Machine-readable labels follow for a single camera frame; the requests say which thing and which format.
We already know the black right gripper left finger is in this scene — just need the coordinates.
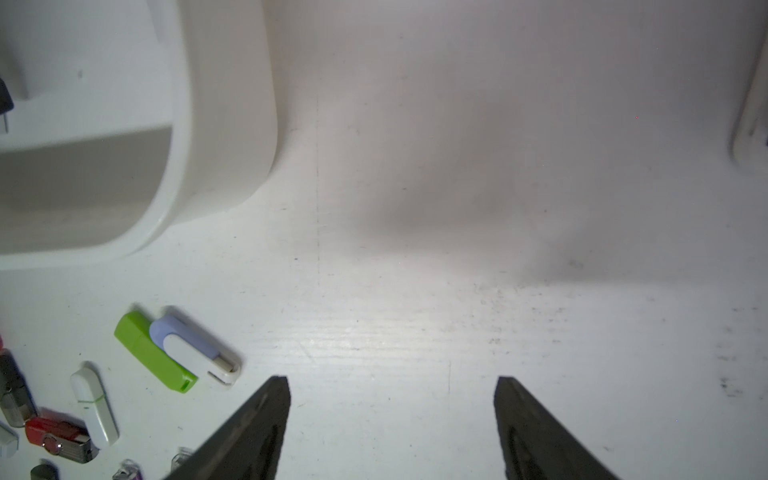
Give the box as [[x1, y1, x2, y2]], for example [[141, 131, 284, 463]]
[[167, 376, 291, 480]]

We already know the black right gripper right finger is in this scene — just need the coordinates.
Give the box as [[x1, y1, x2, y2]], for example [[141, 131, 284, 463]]
[[494, 377, 616, 479]]

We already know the purple usb drive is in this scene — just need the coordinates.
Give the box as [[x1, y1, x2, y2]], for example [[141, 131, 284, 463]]
[[112, 460, 143, 480], [171, 447, 194, 471]]

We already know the lilac white swivel usb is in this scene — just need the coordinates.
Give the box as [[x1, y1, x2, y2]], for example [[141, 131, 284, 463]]
[[149, 315, 240, 386]]

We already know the white storage box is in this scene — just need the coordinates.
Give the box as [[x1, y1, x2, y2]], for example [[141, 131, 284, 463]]
[[1, 1, 278, 271]]

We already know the black usb drive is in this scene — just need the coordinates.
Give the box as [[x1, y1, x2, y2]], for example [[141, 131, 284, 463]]
[[30, 463, 59, 480]]

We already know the white usb drive green stripe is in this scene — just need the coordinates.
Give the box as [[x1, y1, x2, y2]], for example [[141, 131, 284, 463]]
[[70, 367, 119, 450]]

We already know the red swivel usb drive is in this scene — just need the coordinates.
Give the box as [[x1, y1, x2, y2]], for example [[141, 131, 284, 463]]
[[24, 417, 99, 464]]

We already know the dark grey usb drive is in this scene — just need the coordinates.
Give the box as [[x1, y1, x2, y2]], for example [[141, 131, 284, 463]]
[[1, 349, 38, 428]]

